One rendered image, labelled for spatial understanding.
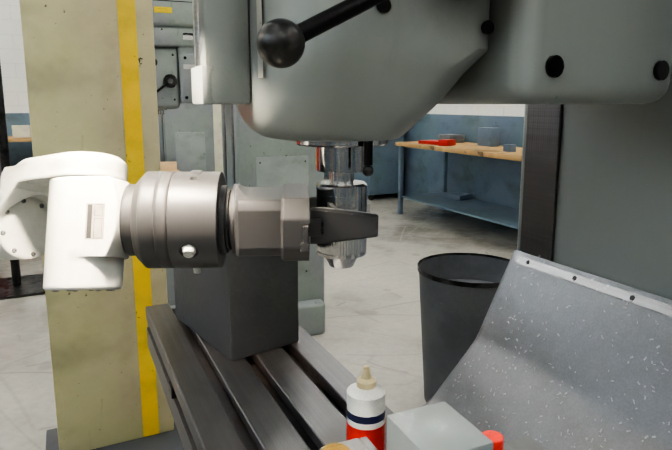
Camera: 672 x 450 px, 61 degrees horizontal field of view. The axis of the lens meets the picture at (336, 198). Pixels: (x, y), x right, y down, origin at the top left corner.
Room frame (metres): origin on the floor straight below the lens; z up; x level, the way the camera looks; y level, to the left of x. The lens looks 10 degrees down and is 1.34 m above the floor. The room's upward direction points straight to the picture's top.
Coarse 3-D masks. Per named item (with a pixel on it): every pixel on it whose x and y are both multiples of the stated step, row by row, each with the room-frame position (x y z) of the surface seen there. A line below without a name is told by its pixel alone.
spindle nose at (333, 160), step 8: (320, 152) 0.50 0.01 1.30; (328, 152) 0.50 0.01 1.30; (336, 152) 0.49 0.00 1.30; (344, 152) 0.49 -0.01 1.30; (352, 152) 0.50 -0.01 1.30; (360, 152) 0.50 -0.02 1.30; (320, 160) 0.50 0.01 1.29; (328, 160) 0.50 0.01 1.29; (336, 160) 0.49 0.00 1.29; (344, 160) 0.49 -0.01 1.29; (352, 160) 0.50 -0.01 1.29; (360, 160) 0.50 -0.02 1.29; (320, 168) 0.50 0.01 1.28; (328, 168) 0.50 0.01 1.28; (336, 168) 0.49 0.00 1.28; (344, 168) 0.49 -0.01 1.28; (352, 168) 0.50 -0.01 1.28; (360, 168) 0.50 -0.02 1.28
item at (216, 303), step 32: (256, 256) 0.81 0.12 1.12; (192, 288) 0.89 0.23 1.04; (224, 288) 0.79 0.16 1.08; (256, 288) 0.80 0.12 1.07; (288, 288) 0.84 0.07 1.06; (192, 320) 0.89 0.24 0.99; (224, 320) 0.79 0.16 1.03; (256, 320) 0.80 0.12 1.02; (288, 320) 0.84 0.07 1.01; (224, 352) 0.79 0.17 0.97; (256, 352) 0.80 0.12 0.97
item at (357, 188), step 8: (320, 184) 0.51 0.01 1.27; (328, 184) 0.50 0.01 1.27; (336, 184) 0.50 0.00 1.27; (344, 184) 0.50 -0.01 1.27; (352, 184) 0.50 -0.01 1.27; (360, 184) 0.50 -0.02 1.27; (320, 192) 0.50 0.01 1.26; (328, 192) 0.50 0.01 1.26; (336, 192) 0.49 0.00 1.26; (344, 192) 0.49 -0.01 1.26; (352, 192) 0.50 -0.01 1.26; (360, 192) 0.50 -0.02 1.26
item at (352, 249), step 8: (320, 200) 0.50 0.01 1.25; (328, 200) 0.50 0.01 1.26; (336, 200) 0.49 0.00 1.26; (344, 200) 0.49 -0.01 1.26; (352, 200) 0.50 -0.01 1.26; (360, 200) 0.50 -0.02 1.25; (336, 208) 0.49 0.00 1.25; (344, 208) 0.49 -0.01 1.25; (352, 208) 0.50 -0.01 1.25; (360, 208) 0.50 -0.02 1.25; (352, 240) 0.50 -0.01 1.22; (360, 240) 0.50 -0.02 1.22; (320, 248) 0.50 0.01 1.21; (328, 248) 0.50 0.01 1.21; (336, 248) 0.49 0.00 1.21; (344, 248) 0.49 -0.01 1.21; (352, 248) 0.50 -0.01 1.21; (360, 248) 0.50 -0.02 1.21; (328, 256) 0.50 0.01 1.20; (336, 256) 0.49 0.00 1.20; (344, 256) 0.49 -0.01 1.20; (352, 256) 0.50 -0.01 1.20; (360, 256) 0.50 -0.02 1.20
